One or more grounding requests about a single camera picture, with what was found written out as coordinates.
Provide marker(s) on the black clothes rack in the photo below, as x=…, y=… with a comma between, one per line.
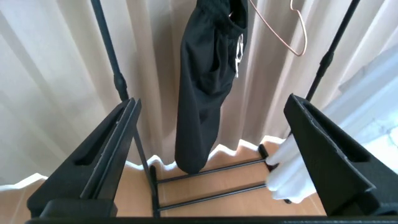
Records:
x=119, y=84

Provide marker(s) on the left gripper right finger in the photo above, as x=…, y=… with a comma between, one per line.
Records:
x=342, y=186

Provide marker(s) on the pink clothes hanger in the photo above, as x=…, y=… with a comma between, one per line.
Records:
x=303, y=34

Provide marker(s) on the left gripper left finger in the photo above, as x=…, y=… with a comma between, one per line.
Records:
x=59, y=193

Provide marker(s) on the black garment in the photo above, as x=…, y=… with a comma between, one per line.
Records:
x=205, y=93

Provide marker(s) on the white garment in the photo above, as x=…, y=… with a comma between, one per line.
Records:
x=286, y=180

